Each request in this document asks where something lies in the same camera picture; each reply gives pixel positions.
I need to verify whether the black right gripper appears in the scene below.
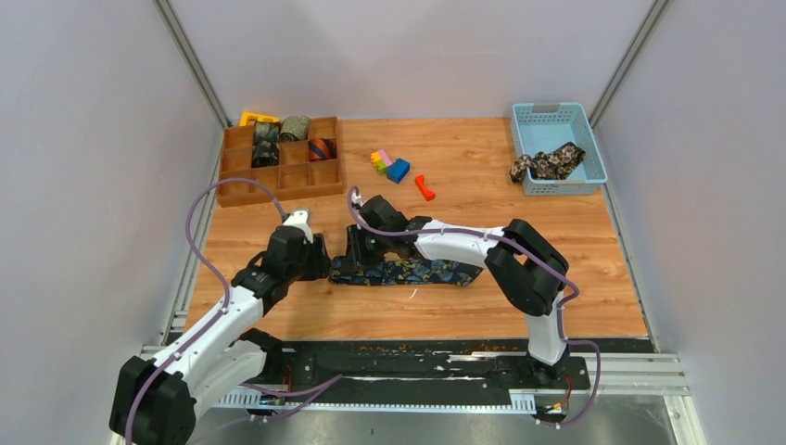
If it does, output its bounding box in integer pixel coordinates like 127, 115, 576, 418
343, 223, 392, 273

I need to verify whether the blue patterned necktie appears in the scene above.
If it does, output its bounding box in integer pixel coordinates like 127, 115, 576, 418
328, 257, 483, 286

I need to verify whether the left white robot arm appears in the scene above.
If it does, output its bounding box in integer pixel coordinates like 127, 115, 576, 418
108, 225, 331, 444

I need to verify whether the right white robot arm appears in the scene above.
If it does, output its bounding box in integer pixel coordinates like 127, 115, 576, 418
338, 188, 570, 388

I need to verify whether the blue toy block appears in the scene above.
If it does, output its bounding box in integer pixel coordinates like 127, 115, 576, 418
387, 158, 411, 184

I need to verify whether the green toy block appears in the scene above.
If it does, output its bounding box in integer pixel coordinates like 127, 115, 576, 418
374, 160, 388, 175

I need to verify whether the red toy block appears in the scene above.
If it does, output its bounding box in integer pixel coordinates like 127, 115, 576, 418
414, 174, 436, 201

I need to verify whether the pink toy block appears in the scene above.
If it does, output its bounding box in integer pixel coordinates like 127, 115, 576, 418
376, 149, 392, 167

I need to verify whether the wooden compartment tray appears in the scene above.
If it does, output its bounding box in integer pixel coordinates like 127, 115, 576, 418
217, 116, 345, 207

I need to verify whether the rolled orange striped tie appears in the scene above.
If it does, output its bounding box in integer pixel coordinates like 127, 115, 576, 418
308, 137, 337, 162

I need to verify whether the rolled camouflage tie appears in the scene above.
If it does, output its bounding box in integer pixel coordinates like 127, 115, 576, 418
251, 142, 280, 169

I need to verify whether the rolled dark green tie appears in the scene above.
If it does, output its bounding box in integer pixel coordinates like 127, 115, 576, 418
253, 121, 280, 145

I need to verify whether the rolled olive tie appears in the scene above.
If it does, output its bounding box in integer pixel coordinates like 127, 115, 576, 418
279, 116, 311, 143

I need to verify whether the yellow plastic object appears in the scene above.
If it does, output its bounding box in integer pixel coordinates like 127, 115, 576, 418
237, 111, 280, 127

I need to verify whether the brown floral necktie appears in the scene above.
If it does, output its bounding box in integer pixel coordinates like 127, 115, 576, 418
509, 142, 586, 184

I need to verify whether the light blue plastic basket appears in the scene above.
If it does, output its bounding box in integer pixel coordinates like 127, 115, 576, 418
511, 102, 608, 197

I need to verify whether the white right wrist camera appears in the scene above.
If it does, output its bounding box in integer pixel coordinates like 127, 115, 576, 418
349, 194, 365, 211

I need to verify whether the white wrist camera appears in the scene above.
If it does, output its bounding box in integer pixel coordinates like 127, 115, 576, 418
283, 208, 313, 243
349, 194, 365, 211

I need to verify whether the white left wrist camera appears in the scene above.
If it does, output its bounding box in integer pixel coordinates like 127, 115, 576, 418
283, 208, 313, 243

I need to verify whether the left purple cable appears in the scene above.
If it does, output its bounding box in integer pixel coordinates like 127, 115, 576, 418
124, 178, 290, 445

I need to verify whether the purple cable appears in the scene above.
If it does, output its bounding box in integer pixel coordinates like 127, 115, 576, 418
124, 178, 290, 445
347, 185, 602, 429

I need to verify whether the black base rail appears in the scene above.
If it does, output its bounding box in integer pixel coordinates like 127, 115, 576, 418
250, 339, 594, 407

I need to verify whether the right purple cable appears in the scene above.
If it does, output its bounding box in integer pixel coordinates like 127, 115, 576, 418
347, 185, 602, 429

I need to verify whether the white slotted cable duct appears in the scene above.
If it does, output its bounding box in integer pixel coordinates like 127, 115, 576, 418
148, 385, 537, 415

